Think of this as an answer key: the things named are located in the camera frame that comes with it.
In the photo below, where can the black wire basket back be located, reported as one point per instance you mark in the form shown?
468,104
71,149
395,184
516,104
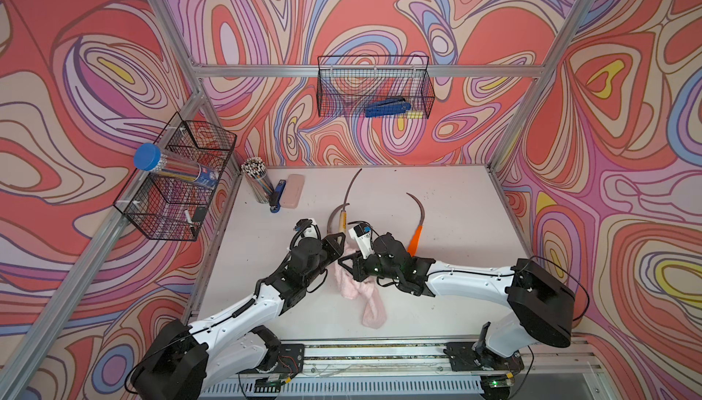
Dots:
347,83

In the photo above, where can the orange handled sickle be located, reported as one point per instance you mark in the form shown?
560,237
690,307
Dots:
415,240

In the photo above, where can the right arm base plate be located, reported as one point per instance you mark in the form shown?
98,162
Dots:
465,356

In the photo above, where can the yellow item in basket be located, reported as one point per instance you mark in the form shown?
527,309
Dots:
415,115

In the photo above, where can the blue tool in basket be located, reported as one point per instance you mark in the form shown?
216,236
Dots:
387,107

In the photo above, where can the cup of pencils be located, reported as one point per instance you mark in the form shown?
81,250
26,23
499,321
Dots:
257,176

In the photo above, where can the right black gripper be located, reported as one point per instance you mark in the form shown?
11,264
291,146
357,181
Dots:
357,265

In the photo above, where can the black wire basket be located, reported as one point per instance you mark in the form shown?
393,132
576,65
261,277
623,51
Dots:
347,83
165,208

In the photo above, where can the black wire basket left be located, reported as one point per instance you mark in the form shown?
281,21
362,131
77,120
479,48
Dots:
165,208

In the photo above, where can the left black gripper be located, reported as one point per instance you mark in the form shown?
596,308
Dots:
334,250

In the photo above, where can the pink case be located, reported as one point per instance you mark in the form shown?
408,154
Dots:
292,192

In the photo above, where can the blue stapler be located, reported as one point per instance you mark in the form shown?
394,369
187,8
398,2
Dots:
275,197

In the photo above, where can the clear tube blue cap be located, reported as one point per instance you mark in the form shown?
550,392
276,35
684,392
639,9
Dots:
149,157

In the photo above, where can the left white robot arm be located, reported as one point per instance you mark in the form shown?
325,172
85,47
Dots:
184,360

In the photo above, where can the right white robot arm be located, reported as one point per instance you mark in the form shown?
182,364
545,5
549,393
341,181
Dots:
541,306

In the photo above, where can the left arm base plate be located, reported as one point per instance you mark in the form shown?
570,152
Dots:
286,359

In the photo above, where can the aluminium rail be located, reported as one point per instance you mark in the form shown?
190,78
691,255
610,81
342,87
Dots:
419,369

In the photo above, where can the pink rag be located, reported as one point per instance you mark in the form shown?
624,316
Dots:
375,314

